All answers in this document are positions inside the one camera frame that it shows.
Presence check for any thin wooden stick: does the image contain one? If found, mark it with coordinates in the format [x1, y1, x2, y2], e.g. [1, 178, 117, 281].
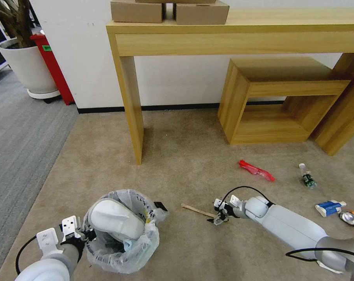
[181, 203, 216, 219]

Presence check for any white trash bin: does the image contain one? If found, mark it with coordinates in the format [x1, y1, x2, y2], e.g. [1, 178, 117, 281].
[84, 195, 154, 264]

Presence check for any light blue crumpled trash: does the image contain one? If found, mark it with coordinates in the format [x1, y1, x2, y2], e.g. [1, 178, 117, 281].
[122, 238, 140, 252]

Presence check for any clear plastic bin liner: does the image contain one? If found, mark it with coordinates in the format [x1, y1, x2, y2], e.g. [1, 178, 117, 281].
[83, 189, 169, 274]

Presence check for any red plastic wrapper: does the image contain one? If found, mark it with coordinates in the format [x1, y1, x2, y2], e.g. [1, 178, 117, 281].
[238, 159, 276, 182]

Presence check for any clear bottle with green label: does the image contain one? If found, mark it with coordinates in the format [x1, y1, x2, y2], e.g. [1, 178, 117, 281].
[298, 162, 318, 190]

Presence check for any crushed blue white carton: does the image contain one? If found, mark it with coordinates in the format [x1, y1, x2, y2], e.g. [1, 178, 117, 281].
[314, 200, 348, 217]

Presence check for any open wooden cube stool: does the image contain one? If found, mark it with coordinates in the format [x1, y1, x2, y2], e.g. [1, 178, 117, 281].
[217, 57, 351, 146]

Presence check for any crushed silver can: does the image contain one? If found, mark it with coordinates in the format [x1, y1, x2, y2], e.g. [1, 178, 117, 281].
[338, 210, 354, 229]

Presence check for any white wheeled planter tray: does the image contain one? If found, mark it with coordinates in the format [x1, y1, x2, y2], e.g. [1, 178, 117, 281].
[27, 89, 61, 103]

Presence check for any red metal cabinet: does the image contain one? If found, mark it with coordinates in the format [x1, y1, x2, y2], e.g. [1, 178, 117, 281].
[29, 33, 75, 106]

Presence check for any white round planter pot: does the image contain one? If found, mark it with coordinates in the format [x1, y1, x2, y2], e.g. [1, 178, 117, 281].
[0, 39, 58, 94]

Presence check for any light wooden console table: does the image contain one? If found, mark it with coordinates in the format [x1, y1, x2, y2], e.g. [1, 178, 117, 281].
[105, 8, 354, 166]

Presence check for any brown cardboard box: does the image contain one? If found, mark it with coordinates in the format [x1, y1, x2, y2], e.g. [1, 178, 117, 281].
[110, 1, 166, 24]
[173, 1, 230, 26]

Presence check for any brown plant trunk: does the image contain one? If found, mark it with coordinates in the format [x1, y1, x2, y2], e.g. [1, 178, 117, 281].
[0, 0, 34, 49]

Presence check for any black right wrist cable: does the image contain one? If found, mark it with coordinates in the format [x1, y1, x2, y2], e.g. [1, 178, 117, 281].
[222, 186, 275, 207]

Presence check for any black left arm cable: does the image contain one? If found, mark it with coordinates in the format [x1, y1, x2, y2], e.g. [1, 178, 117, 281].
[15, 233, 39, 276]

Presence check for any black right elbow cable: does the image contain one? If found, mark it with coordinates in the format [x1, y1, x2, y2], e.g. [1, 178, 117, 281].
[285, 247, 352, 263]

